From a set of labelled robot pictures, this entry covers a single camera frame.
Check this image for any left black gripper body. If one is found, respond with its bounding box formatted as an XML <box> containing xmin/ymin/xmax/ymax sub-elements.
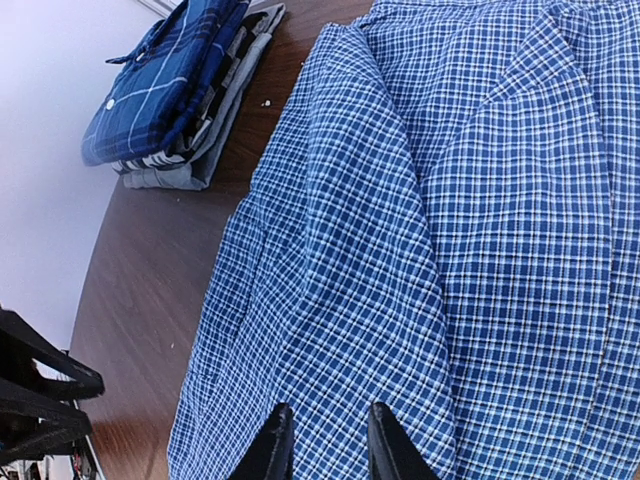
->
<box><xmin>1</xmin><ymin>309</ymin><xmax>105</xmax><ymax>463</ymax></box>

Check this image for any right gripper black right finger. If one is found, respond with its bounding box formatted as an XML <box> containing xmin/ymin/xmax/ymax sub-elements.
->
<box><xmin>367</xmin><ymin>402</ymin><xmax>439</xmax><ymax>480</ymax></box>

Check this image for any black grey printed folded shirt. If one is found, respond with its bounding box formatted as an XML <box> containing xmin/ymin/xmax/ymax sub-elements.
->
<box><xmin>112</xmin><ymin>3</ymin><xmax>286</xmax><ymax>191</ymax></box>

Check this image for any dark blue plaid folded shirt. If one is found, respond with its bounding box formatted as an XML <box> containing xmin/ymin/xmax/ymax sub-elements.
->
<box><xmin>81</xmin><ymin>1</ymin><xmax>249</xmax><ymax>166</ymax></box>

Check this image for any blue small-check long sleeve shirt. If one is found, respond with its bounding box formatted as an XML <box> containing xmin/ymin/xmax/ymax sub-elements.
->
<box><xmin>168</xmin><ymin>1</ymin><xmax>639</xmax><ymax>479</ymax></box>

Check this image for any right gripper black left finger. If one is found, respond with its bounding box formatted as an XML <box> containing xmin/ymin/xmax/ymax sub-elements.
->
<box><xmin>229</xmin><ymin>403</ymin><xmax>294</xmax><ymax>480</ymax></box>

